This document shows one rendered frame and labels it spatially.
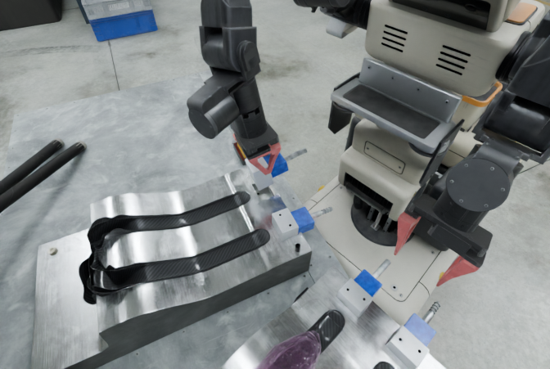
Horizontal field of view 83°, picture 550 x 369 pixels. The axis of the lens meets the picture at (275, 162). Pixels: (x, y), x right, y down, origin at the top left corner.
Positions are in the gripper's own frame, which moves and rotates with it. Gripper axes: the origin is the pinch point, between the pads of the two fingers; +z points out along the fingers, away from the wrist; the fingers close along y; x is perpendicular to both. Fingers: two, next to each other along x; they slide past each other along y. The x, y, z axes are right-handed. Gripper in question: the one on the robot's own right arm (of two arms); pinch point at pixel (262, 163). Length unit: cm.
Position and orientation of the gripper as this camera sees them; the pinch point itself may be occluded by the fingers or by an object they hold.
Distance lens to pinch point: 65.2
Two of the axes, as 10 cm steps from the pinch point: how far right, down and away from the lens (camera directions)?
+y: 4.1, 5.7, -7.1
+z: 1.8, 7.1, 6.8
